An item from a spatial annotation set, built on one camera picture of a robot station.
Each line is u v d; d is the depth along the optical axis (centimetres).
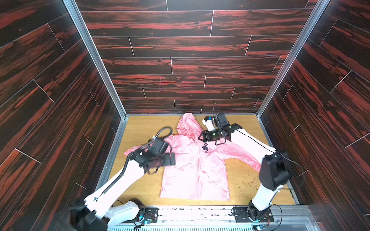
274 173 48
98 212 39
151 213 74
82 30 73
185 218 74
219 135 65
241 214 73
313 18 69
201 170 88
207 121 80
